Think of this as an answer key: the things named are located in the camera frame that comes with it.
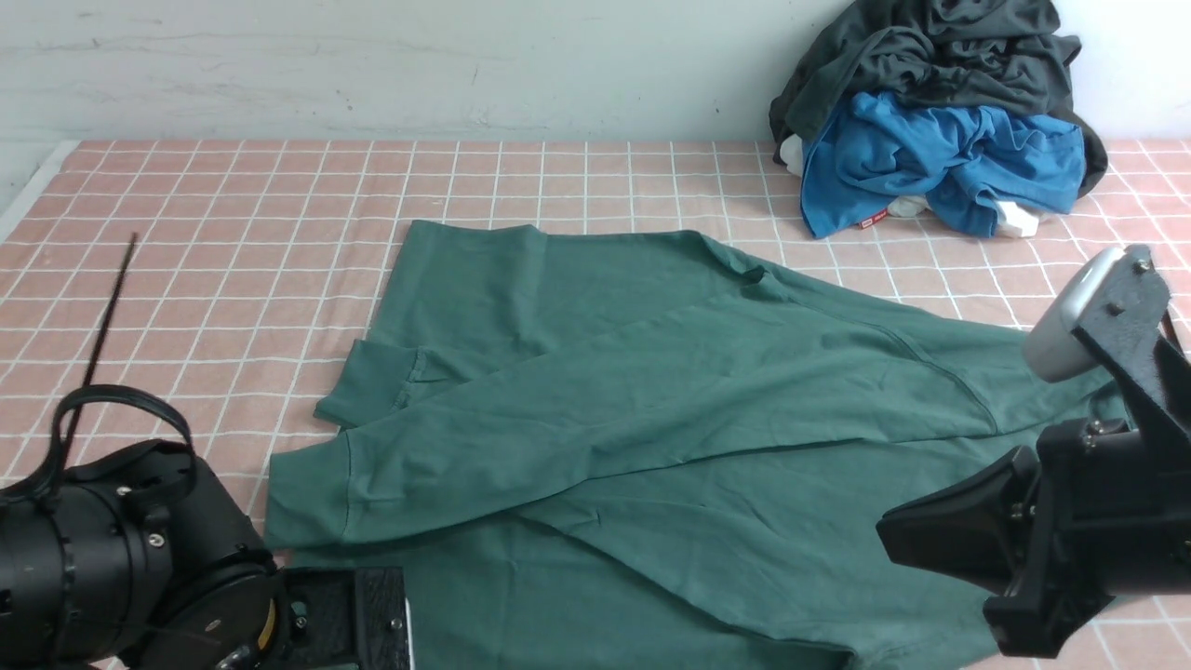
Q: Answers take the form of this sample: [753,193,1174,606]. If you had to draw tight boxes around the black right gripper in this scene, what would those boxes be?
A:
[877,420,1141,659]

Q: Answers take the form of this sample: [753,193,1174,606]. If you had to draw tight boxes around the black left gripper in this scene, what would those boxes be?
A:
[272,568,414,669]

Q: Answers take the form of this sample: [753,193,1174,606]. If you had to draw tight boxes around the green long-sleeve top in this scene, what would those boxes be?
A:
[266,221,1127,669]

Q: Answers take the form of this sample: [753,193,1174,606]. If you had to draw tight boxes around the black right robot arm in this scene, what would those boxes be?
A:
[877,420,1187,659]

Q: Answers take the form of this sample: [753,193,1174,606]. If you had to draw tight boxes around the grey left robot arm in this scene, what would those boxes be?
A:
[1,440,414,669]

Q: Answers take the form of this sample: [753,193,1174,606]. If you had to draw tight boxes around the blue crumpled garment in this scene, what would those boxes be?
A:
[800,90,1089,238]

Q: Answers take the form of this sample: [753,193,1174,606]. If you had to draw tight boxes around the dark grey crumpled garment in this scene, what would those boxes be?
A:
[769,1,1109,195]

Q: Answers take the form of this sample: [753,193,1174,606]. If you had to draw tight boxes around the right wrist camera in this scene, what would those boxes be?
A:
[1024,245,1187,440]

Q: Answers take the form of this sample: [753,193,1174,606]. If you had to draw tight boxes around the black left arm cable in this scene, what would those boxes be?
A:
[0,233,198,508]

